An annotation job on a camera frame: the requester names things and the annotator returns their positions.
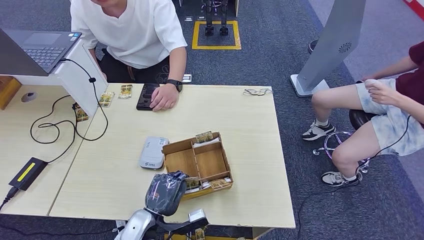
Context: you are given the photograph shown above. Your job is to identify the person's left hand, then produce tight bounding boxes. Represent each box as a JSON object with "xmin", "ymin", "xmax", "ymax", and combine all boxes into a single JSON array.
[{"xmin": 149, "ymin": 83, "xmax": 180, "ymax": 113}]

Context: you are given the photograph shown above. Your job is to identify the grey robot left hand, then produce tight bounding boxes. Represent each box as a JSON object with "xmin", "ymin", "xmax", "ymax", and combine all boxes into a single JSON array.
[{"xmin": 144, "ymin": 170, "xmax": 189, "ymax": 218}]

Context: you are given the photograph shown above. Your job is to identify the seated person's hand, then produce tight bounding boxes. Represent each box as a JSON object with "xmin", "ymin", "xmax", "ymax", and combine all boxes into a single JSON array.
[{"xmin": 364, "ymin": 78, "xmax": 400, "ymax": 107}]

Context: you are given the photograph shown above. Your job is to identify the wooden organizer tray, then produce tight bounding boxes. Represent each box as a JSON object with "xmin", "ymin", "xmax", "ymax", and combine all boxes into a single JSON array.
[{"xmin": 161, "ymin": 131, "xmax": 235, "ymax": 202}]

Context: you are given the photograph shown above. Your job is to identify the seated person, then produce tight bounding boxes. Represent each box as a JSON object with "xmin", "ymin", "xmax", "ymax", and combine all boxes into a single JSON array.
[{"xmin": 301, "ymin": 40, "xmax": 424, "ymax": 188}]

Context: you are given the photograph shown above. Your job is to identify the white card reader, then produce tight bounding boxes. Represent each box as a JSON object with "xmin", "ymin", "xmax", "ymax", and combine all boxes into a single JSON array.
[{"xmin": 138, "ymin": 136, "xmax": 170, "ymax": 171}]

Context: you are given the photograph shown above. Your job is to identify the brown patterned card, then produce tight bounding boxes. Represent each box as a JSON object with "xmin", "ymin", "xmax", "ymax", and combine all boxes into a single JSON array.
[{"xmin": 72, "ymin": 102, "xmax": 90, "ymax": 123}]

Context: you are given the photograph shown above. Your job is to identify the black wrist watch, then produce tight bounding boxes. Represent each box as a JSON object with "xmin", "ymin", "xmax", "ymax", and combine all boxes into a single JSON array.
[{"xmin": 165, "ymin": 78, "xmax": 184, "ymax": 93}]

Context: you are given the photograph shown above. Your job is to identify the black smartphone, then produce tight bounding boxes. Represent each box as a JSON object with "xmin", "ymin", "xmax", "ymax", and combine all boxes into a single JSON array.
[{"xmin": 135, "ymin": 83, "xmax": 161, "ymax": 112}]

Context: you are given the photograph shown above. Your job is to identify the black chrome stool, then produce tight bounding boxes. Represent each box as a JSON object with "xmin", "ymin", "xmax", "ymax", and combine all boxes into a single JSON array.
[{"xmin": 311, "ymin": 108, "xmax": 377, "ymax": 174}]

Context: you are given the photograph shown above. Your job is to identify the white paper slip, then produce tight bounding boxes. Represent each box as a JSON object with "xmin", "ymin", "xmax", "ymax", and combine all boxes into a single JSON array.
[{"xmin": 192, "ymin": 137, "xmax": 222, "ymax": 149}]

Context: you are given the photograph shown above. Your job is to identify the yellow floor strip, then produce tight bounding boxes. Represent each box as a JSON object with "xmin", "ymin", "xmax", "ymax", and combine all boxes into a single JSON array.
[{"xmin": 163, "ymin": 233, "xmax": 257, "ymax": 240}]

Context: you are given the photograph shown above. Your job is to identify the grey kiosk stand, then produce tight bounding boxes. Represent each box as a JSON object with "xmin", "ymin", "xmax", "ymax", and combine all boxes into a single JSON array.
[{"xmin": 289, "ymin": 0, "xmax": 367, "ymax": 98}]

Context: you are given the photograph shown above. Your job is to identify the black white sneaker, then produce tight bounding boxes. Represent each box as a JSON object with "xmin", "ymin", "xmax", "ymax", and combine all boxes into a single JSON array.
[
  {"xmin": 301, "ymin": 120, "xmax": 337, "ymax": 142},
  {"xmin": 320, "ymin": 170, "xmax": 363, "ymax": 188}
]

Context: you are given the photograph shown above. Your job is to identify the white laptop stand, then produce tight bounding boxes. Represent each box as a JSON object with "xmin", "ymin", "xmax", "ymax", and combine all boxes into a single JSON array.
[{"xmin": 11, "ymin": 39, "xmax": 109, "ymax": 118}]

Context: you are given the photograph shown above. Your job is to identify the red floor tape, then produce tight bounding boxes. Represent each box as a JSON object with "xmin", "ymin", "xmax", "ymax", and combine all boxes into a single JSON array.
[{"xmin": 403, "ymin": 0, "xmax": 424, "ymax": 21}]

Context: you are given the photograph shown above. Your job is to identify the grey laptop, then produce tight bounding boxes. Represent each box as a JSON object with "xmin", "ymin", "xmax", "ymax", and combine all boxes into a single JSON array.
[{"xmin": 0, "ymin": 28, "xmax": 83, "ymax": 78}]

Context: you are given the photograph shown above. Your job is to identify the grey round desk grommet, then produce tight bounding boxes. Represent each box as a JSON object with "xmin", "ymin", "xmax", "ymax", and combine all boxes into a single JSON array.
[{"xmin": 20, "ymin": 92, "xmax": 38, "ymax": 104}]

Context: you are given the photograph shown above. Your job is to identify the black yellow-labelled power adapter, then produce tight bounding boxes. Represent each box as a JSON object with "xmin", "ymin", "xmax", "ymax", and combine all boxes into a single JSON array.
[{"xmin": 8, "ymin": 157, "xmax": 49, "ymax": 192}]

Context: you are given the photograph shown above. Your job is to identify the wooden box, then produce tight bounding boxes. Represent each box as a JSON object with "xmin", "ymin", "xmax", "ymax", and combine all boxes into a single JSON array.
[{"xmin": 0, "ymin": 75, "xmax": 22, "ymax": 111}]

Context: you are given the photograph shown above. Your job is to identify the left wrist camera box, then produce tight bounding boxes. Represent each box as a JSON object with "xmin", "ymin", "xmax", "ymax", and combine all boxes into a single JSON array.
[{"xmin": 155, "ymin": 208, "xmax": 210, "ymax": 235}]

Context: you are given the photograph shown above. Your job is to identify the black laptop power cable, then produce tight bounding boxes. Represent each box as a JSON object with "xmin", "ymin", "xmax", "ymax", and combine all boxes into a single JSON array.
[{"xmin": 29, "ymin": 57, "xmax": 110, "ymax": 164}]

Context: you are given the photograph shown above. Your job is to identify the thin wire eyeglasses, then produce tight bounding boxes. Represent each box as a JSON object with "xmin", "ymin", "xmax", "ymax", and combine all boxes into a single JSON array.
[{"xmin": 242, "ymin": 87, "xmax": 274, "ymax": 97}]

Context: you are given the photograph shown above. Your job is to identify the thin black cable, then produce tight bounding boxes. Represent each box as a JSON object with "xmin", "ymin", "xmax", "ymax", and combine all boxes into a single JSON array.
[{"xmin": 296, "ymin": 115, "xmax": 412, "ymax": 240}]

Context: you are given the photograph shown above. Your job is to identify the black adapter mains cable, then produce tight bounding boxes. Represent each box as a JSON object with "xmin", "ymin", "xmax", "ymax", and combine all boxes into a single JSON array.
[{"xmin": 0, "ymin": 187, "xmax": 19, "ymax": 212}]

